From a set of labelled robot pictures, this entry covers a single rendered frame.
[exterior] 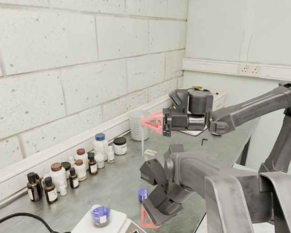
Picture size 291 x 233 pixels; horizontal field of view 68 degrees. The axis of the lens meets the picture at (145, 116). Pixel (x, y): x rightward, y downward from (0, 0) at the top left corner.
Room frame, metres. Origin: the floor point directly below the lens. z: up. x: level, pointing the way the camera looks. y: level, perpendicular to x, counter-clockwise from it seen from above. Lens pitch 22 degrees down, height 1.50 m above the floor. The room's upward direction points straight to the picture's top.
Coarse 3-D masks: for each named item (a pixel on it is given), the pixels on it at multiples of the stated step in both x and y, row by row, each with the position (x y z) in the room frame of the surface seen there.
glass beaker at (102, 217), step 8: (96, 192) 0.49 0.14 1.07; (104, 192) 0.49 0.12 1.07; (88, 200) 0.46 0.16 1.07; (96, 200) 0.49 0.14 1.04; (104, 200) 0.49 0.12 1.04; (96, 208) 0.44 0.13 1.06; (104, 208) 0.44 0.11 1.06; (96, 216) 0.44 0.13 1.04; (104, 216) 0.44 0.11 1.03; (96, 224) 0.44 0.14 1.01; (104, 224) 0.44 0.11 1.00
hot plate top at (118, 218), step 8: (88, 216) 0.48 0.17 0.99; (112, 216) 0.48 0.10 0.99; (120, 216) 0.48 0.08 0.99; (80, 224) 0.45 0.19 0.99; (88, 224) 0.45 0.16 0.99; (112, 224) 0.45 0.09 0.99; (120, 224) 0.45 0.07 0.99; (72, 232) 0.43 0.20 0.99; (80, 232) 0.43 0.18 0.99; (88, 232) 0.43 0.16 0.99; (96, 232) 0.43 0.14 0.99; (104, 232) 0.43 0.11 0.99; (112, 232) 0.43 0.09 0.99
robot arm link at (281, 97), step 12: (288, 84) 0.66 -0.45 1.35; (264, 96) 0.63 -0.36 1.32; (276, 96) 0.61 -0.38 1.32; (288, 96) 0.60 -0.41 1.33; (228, 108) 0.65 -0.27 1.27; (240, 108) 0.62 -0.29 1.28; (252, 108) 0.61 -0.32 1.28; (264, 108) 0.61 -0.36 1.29; (276, 108) 0.60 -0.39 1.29; (216, 120) 0.61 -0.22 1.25; (228, 120) 0.60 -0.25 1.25; (240, 120) 0.61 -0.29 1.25; (228, 132) 0.60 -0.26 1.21
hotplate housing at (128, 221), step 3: (126, 219) 0.49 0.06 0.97; (129, 219) 0.49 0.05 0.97; (126, 222) 0.48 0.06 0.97; (129, 222) 0.48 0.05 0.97; (123, 225) 0.47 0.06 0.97; (126, 225) 0.47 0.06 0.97; (123, 228) 0.46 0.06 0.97; (126, 228) 0.46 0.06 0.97; (141, 228) 0.48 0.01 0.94; (120, 231) 0.45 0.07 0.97; (123, 231) 0.45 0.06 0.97; (144, 231) 0.47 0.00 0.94
